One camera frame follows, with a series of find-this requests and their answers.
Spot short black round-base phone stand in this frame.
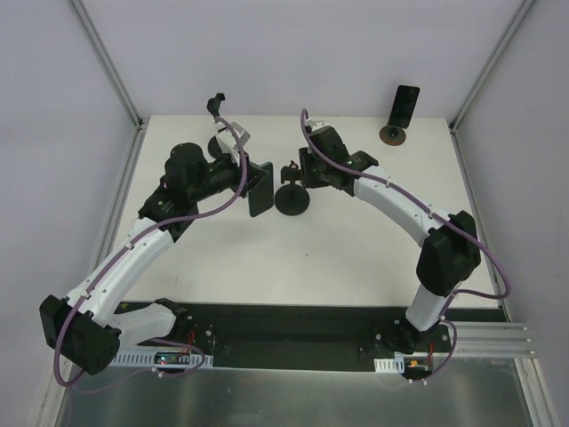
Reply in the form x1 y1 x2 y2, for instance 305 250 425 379
275 161 310 216

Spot green-edged black phone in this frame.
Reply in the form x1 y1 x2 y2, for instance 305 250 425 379
246 162 274 218

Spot brown-base grey phone stand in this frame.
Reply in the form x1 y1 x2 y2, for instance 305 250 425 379
379 125 406 147

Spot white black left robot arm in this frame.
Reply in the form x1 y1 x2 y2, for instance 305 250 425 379
39 140 274 386

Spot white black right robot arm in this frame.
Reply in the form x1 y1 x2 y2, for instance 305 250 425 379
299 122 481 354

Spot tall black clamp phone stand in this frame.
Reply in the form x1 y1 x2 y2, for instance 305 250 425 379
206 93 236 159

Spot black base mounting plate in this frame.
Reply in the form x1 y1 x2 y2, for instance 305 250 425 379
115 300 510 373

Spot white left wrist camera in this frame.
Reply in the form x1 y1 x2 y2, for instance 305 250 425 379
214 122 251 165

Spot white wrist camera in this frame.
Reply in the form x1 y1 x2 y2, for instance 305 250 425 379
303 117 330 134
214 122 251 165

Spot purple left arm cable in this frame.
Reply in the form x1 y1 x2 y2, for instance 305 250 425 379
52 117 248 395

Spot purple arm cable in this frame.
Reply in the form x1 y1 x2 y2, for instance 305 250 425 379
52 117 248 395
300 108 512 392

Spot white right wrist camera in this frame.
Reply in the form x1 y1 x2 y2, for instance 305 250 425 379
303 117 330 134

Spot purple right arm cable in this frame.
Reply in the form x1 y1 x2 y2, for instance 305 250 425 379
300 108 512 392

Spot left aluminium frame post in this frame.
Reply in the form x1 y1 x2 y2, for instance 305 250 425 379
66 0 148 130

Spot aluminium frame post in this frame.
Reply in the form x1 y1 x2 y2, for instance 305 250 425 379
449 0 539 133
66 0 148 130

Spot right white cable duct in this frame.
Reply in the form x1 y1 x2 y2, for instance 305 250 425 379
373 353 435 374

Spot white cable duct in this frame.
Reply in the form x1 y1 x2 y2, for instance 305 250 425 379
109 350 213 369
373 353 435 374

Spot left white cable duct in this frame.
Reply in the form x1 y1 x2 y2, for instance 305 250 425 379
109 350 213 369

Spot right aluminium frame post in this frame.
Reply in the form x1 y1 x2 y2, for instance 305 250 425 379
449 0 539 133

